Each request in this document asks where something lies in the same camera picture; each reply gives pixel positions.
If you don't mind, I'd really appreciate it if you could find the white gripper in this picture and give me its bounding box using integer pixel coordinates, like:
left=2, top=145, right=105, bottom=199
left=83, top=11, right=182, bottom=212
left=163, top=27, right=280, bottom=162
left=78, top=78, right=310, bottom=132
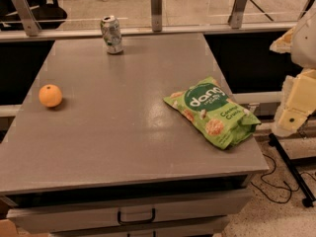
left=270, top=9, right=316, bottom=137

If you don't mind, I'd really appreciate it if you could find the crushed 7up soda can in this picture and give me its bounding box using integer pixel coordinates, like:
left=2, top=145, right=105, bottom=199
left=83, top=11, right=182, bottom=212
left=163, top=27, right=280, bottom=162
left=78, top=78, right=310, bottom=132
left=100, top=15, right=122, bottom=54

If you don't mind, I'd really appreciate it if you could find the green dang chips bag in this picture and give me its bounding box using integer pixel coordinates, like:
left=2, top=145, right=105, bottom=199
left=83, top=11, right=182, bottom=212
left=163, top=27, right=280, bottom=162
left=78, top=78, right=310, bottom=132
left=164, top=77, right=261, bottom=149

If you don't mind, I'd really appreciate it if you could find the black stand leg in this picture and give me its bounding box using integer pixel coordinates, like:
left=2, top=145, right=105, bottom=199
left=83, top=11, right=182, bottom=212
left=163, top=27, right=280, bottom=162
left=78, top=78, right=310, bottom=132
left=269, top=133, right=316, bottom=207

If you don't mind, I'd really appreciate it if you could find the lower grey drawer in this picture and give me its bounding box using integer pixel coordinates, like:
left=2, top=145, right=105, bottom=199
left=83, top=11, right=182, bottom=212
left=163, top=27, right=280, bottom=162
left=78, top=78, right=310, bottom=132
left=50, top=216, right=229, bottom=237

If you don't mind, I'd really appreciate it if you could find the orange fruit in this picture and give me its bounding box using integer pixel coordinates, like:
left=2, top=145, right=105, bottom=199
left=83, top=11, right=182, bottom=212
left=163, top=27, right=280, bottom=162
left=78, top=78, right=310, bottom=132
left=39, top=84, right=62, bottom=108

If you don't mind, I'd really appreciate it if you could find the black office chair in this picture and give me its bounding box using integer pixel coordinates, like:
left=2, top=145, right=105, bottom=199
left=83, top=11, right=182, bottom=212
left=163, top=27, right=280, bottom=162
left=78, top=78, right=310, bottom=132
left=0, top=0, right=67, bottom=31

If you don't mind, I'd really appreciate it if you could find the grey cabinet drawer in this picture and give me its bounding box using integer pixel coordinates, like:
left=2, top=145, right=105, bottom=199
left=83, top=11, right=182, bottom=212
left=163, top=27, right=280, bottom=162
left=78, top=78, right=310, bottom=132
left=7, top=189, right=251, bottom=233

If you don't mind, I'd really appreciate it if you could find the right metal rail bracket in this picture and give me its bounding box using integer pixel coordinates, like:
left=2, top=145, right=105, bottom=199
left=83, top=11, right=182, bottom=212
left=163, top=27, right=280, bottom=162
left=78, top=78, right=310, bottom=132
left=228, top=0, right=248, bottom=29

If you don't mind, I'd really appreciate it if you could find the metal rail bracket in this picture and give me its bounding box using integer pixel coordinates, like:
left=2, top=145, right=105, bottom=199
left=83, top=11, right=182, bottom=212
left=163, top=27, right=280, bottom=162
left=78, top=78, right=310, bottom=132
left=228, top=0, right=248, bottom=29
left=11, top=0, right=41, bottom=37
left=150, top=0, right=162, bottom=32

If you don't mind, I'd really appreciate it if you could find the black floor cable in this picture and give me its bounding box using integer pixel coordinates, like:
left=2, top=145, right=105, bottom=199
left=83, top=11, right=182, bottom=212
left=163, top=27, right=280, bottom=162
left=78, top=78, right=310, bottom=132
left=250, top=153, right=316, bottom=204

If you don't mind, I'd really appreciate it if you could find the middle metal rail bracket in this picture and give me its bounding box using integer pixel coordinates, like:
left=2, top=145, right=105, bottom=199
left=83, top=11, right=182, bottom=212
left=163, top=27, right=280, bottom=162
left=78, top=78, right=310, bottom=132
left=150, top=0, right=162, bottom=32

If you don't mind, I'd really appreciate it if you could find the black drawer handle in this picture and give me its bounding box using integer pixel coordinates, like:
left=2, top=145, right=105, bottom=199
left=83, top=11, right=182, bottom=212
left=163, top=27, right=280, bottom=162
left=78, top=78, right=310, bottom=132
left=117, top=208, right=156, bottom=226

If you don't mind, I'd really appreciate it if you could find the left metal rail bracket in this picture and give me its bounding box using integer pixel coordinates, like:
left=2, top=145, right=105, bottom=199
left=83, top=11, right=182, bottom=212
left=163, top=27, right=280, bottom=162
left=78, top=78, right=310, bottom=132
left=11, top=0, right=41, bottom=37

